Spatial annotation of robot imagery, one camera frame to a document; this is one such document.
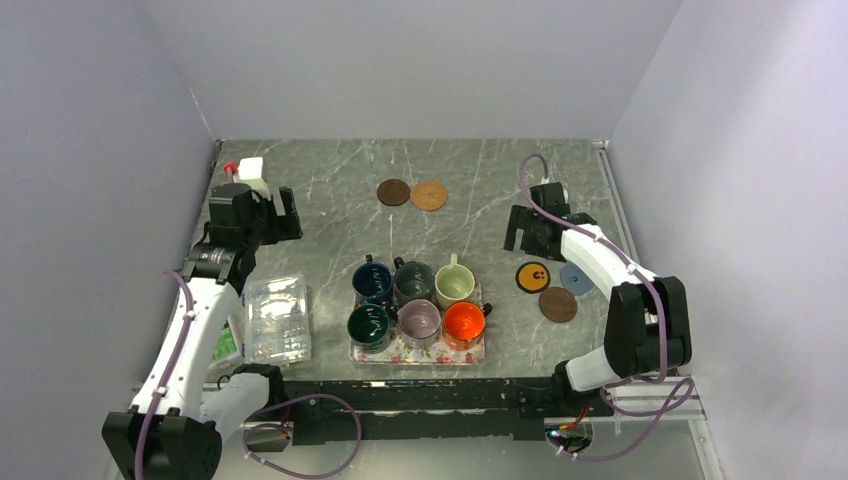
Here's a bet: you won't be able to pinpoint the orange cup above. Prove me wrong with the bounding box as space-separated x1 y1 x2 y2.
442 301 493 351

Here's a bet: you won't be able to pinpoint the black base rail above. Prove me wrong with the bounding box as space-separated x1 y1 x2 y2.
248 377 613 446

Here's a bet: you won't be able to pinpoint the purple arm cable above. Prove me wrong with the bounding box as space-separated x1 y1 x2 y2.
133 268 195 480
516 153 695 463

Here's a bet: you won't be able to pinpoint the dark blue cup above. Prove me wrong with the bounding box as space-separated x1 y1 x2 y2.
351 254 393 304

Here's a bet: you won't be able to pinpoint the pale green cup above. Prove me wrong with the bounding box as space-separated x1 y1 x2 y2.
435 254 476 309

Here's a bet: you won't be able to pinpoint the woven rattan coaster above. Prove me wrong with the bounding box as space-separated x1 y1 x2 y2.
410 181 448 211

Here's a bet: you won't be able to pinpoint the blue grey coaster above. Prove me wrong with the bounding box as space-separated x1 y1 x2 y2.
559 262 595 297

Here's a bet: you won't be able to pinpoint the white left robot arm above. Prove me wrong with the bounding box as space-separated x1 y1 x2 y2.
102 182 303 479

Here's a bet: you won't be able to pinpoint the dark green cup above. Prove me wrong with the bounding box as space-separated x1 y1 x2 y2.
347 303 391 353

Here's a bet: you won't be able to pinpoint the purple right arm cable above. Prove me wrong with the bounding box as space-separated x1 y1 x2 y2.
516 153 695 463

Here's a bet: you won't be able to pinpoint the dark wooden coaster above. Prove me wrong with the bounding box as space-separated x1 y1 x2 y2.
376 178 411 207
538 287 578 323

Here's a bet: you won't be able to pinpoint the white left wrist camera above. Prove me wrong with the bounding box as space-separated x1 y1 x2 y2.
224 157 271 200

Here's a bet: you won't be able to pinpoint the grey green cup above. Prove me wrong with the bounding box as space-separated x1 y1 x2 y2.
393 257 435 307

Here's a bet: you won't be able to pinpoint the green white box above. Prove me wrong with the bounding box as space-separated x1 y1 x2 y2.
208 317 244 374

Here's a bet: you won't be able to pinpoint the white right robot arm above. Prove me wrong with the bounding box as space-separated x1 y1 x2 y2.
504 183 692 415

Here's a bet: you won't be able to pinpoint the orange black-rimmed coaster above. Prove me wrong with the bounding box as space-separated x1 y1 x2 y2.
515 261 551 294

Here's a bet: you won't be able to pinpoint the floral serving tray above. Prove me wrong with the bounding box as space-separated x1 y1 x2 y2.
349 318 486 367

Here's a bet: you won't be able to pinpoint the clear plastic screw box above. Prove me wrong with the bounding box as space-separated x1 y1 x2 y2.
243 274 312 367

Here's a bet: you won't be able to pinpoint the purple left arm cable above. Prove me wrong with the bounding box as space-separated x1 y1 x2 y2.
133 268 195 480

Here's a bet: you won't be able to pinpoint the lilac cup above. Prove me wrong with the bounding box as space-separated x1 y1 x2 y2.
397 299 442 349

